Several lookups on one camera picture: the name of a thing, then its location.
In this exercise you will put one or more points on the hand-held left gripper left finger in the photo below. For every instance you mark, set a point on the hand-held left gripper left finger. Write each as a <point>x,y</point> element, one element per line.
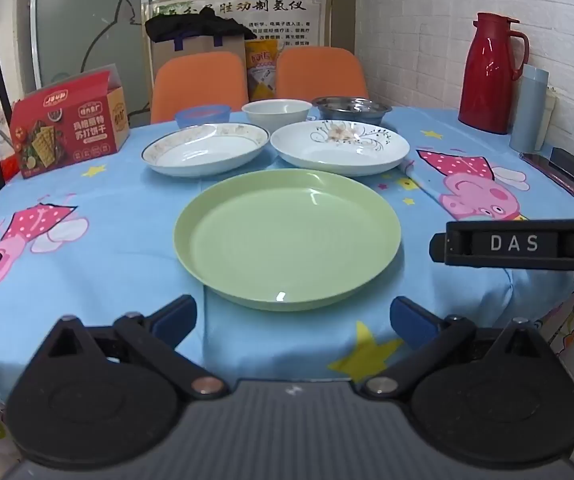
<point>174,319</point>

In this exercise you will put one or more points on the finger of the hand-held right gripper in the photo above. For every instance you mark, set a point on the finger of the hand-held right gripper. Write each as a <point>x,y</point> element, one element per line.
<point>437,247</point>

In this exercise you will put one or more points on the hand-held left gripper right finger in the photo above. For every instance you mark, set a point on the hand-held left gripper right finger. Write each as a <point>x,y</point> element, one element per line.
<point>411,321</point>

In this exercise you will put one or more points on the green plate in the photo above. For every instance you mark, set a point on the green plate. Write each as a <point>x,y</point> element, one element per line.
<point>287,230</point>

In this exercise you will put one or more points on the white bowl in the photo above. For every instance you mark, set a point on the white bowl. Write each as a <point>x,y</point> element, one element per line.
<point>277,115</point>

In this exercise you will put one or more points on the smartphone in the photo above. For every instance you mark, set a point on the smartphone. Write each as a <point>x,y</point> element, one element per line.
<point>557,175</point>

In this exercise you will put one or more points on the printed blue tablecloth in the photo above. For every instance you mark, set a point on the printed blue tablecloth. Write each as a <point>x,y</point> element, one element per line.
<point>117,240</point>

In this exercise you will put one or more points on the grey blue tumbler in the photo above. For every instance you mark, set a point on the grey blue tumbler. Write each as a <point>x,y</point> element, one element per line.
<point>529,110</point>

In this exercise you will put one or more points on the white plate with floral print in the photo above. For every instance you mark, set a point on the white plate with floral print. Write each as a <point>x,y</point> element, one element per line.
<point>337,152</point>

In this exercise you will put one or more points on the steel bowl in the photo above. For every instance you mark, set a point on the steel bowl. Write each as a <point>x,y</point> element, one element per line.
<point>352,110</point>

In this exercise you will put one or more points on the white plate with gold rim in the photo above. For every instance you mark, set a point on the white plate with gold rim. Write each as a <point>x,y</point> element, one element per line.
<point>202,152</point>

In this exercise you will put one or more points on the red thermos jug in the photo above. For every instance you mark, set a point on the red thermos jug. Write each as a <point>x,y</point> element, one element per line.
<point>487,75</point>

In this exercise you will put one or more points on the blue bowl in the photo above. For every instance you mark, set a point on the blue bowl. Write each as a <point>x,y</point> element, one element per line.
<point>202,116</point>

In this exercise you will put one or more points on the orange chair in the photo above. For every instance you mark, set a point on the orange chair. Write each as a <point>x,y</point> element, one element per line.
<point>317,75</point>
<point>197,85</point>

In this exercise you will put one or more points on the red cracker box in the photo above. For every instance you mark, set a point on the red cracker box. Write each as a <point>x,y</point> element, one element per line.
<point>62,135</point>

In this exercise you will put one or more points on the yellow snack bag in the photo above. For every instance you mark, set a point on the yellow snack bag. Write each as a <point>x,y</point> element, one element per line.
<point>259,70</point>

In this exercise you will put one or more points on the brown cardboard bag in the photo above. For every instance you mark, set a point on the brown cardboard bag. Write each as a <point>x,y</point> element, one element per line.
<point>197,46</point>

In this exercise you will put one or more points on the glass door with bear drawing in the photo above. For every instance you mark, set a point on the glass door with bear drawing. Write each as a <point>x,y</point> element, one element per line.
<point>82,20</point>

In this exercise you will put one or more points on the wall poster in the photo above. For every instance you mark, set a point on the wall poster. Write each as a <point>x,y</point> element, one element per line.
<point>287,10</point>

